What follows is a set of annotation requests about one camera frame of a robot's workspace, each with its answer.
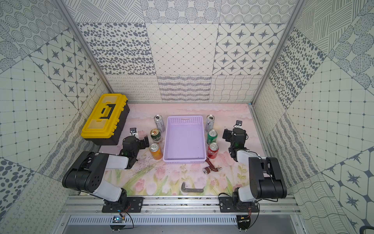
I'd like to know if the green sprite can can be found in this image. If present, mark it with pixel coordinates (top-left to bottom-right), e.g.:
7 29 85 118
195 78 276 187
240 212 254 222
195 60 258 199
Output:
206 129 218 145

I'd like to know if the orange soda can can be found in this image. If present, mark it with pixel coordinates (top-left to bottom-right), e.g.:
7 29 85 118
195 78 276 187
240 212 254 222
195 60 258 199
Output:
150 143 163 160

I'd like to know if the red cola can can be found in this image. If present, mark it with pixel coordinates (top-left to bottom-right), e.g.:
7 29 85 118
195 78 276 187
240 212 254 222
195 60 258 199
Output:
207 142 219 159

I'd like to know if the green and gold beer can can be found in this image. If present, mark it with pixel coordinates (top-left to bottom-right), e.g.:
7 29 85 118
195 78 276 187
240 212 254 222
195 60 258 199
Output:
150 128 162 143

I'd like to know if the silver white can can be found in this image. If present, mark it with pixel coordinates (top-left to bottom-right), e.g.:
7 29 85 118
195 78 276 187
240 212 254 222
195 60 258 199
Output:
154 115 166 133
205 115 215 133

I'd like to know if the purple perforated plastic basket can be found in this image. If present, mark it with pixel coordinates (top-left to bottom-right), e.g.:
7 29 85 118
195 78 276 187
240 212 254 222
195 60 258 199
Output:
163 115 206 164

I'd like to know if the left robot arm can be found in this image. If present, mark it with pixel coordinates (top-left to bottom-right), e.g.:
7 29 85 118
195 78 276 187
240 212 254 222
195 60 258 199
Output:
62 136 150 213

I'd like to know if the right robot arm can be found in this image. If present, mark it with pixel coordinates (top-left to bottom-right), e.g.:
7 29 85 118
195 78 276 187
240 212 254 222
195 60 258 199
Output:
223 127 287 212

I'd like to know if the yellow and black toolbox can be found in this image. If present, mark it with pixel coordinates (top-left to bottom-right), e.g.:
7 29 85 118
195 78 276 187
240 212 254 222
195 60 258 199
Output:
81 94 130 145

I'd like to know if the brown pipe fitting tool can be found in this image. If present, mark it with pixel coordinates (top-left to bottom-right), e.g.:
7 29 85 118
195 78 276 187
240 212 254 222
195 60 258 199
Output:
203 158 222 175

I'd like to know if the left green circuit board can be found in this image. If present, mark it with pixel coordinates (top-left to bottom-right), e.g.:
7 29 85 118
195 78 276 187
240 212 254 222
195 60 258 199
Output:
110 216 126 231

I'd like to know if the right black controller box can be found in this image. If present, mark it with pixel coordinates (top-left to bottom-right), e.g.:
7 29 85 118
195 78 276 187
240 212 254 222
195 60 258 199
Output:
236 215 251 232

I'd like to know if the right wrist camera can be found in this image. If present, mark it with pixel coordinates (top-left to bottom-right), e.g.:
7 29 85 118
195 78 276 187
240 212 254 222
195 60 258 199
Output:
234 120 243 128

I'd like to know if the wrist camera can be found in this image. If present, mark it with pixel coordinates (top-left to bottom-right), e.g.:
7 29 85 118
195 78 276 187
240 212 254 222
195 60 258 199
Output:
234 120 243 128
130 127 138 137

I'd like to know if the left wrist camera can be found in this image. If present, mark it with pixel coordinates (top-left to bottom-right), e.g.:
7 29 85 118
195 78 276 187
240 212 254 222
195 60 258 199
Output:
130 127 138 137

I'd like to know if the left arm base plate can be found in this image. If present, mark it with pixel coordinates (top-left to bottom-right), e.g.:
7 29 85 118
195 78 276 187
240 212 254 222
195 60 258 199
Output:
102 197 144 213

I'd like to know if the grey metal angle bracket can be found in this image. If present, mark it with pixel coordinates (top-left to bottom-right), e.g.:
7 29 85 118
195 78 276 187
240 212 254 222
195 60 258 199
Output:
181 182 204 193

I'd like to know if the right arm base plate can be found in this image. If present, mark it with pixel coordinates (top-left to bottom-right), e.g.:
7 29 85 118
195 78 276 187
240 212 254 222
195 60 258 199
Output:
218 196 259 213

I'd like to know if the aluminium mounting rail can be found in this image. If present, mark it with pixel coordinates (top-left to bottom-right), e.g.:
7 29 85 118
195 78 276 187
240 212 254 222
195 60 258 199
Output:
61 195 301 215

